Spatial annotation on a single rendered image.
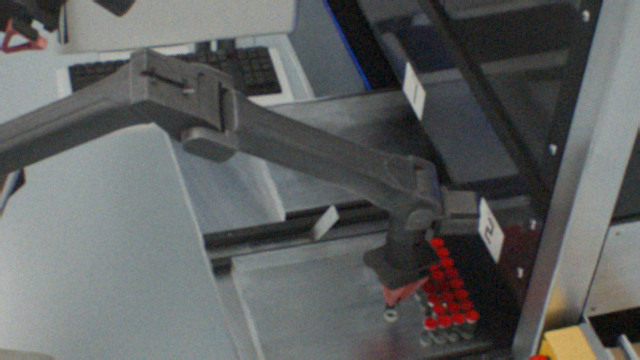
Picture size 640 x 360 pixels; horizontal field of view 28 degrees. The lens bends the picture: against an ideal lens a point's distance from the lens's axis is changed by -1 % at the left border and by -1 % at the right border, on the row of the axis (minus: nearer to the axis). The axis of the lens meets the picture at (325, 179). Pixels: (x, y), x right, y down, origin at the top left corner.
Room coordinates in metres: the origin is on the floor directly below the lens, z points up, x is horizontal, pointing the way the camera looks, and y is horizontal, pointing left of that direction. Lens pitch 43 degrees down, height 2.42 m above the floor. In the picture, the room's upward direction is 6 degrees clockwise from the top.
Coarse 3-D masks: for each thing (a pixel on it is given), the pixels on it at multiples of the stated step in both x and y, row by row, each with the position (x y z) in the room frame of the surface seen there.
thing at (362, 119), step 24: (360, 96) 1.84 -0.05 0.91; (384, 96) 1.86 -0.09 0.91; (312, 120) 1.80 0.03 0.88; (336, 120) 1.80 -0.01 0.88; (360, 120) 1.81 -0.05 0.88; (384, 120) 1.82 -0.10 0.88; (408, 120) 1.82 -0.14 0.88; (360, 144) 1.75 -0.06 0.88; (384, 144) 1.75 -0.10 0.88; (408, 144) 1.76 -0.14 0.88; (432, 144) 1.76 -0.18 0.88; (264, 168) 1.64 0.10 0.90; (288, 192) 1.61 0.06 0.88; (312, 192) 1.61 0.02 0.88; (336, 192) 1.62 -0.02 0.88; (288, 216) 1.53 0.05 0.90
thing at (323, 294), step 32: (256, 256) 1.42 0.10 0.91; (288, 256) 1.44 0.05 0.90; (320, 256) 1.46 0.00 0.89; (352, 256) 1.47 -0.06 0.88; (256, 288) 1.38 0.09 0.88; (288, 288) 1.39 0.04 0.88; (320, 288) 1.39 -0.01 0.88; (352, 288) 1.40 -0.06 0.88; (256, 320) 1.32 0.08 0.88; (288, 320) 1.32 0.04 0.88; (320, 320) 1.33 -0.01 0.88; (352, 320) 1.33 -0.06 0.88; (384, 320) 1.34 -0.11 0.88; (416, 320) 1.35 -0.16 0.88; (288, 352) 1.26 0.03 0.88; (320, 352) 1.26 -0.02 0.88; (352, 352) 1.27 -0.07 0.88; (384, 352) 1.28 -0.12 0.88; (416, 352) 1.28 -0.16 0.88; (448, 352) 1.26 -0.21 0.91; (480, 352) 1.28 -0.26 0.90
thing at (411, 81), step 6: (408, 66) 1.77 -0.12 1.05; (408, 72) 1.77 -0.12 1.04; (408, 78) 1.76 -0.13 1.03; (414, 78) 1.74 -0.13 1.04; (408, 84) 1.76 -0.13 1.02; (414, 84) 1.74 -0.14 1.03; (408, 90) 1.76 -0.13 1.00; (414, 90) 1.74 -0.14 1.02; (420, 90) 1.71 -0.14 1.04; (408, 96) 1.75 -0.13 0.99; (420, 96) 1.71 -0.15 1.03; (420, 102) 1.71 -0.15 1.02; (414, 108) 1.73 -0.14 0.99; (420, 108) 1.70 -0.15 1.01; (420, 114) 1.70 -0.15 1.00
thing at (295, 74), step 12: (264, 36) 2.58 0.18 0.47; (276, 36) 2.49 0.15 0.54; (276, 48) 2.48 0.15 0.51; (288, 48) 2.40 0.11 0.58; (288, 60) 2.39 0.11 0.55; (288, 72) 2.38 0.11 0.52; (300, 72) 2.30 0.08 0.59; (300, 84) 2.30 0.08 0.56; (300, 96) 2.29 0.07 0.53; (312, 96) 2.22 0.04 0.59; (612, 336) 1.35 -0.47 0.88; (636, 336) 1.36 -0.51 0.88
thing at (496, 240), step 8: (480, 208) 1.46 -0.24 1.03; (488, 208) 1.44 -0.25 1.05; (480, 216) 1.45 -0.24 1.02; (488, 216) 1.43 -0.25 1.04; (480, 224) 1.45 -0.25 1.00; (488, 224) 1.43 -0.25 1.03; (496, 224) 1.41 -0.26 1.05; (480, 232) 1.44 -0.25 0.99; (488, 232) 1.42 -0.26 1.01; (496, 232) 1.40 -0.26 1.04; (496, 240) 1.40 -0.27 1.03; (496, 248) 1.39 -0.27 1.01; (496, 256) 1.39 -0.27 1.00
